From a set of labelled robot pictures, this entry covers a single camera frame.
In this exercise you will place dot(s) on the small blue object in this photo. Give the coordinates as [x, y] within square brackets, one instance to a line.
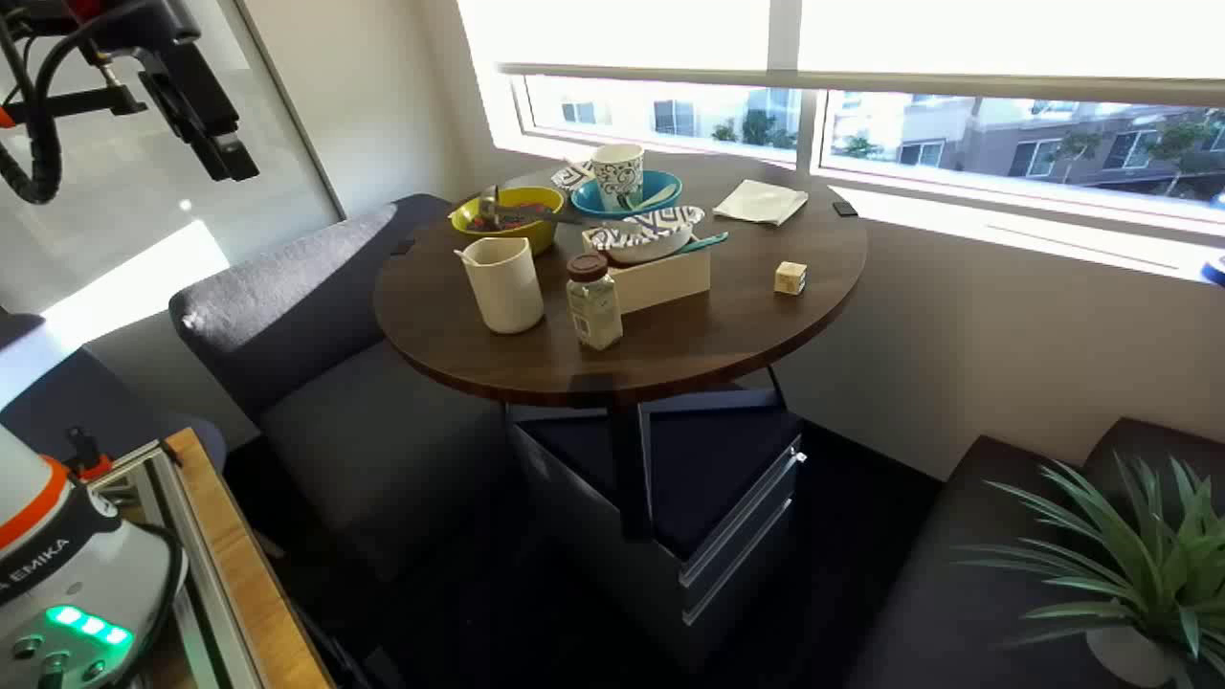
[1216, 271]

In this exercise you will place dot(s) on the green spiky plant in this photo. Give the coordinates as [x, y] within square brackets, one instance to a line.
[1152, 561]

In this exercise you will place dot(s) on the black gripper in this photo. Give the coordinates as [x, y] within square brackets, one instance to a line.
[185, 91]

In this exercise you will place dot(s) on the white cup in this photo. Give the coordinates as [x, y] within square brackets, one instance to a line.
[502, 287]

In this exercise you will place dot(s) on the metal spoon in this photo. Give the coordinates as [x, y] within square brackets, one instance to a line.
[493, 209]

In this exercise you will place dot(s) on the white window blind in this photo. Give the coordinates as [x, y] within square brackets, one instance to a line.
[958, 40]

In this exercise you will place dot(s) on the white robot base green lights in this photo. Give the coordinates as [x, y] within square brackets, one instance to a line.
[70, 577]

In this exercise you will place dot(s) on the blue plate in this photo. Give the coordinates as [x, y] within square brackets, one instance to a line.
[652, 191]

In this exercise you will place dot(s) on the black camera stand bar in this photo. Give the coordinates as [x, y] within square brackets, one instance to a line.
[80, 106]

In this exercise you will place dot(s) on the grey drawer cabinet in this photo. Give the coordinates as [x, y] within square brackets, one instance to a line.
[741, 536]

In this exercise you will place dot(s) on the teal utensil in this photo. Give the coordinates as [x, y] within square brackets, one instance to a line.
[705, 240]

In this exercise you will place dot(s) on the white folded napkin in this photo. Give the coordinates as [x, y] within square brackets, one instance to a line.
[760, 199]

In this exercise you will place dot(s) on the round brown wooden table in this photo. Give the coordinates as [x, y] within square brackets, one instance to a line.
[714, 325]

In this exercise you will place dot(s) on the black white patterned plate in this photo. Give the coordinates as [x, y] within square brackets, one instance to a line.
[643, 232]

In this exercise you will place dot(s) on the grey plant pot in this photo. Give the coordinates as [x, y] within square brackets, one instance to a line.
[1131, 655]

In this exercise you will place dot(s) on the light wooden box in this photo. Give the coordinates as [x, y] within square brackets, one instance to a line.
[666, 282]

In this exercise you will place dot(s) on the white window frame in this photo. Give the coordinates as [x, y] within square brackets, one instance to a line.
[811, 137]

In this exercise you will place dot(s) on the small glass jar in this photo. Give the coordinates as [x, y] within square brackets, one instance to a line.
[595, 313]

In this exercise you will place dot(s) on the dark sofa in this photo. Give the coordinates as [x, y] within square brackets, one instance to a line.
[945, 598]

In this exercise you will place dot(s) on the small white cube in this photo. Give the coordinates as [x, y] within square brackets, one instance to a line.
[791, 277]

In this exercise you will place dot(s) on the yellow bowl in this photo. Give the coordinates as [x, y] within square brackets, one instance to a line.
[520, 213]

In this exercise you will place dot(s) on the dark grey armchair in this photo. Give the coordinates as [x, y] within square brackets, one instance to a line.
[368, 447]

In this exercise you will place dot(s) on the white patterned mug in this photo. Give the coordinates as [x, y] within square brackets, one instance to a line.
[618, 172]

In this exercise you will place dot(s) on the light wooden desk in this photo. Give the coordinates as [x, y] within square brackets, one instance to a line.
[242, 581]

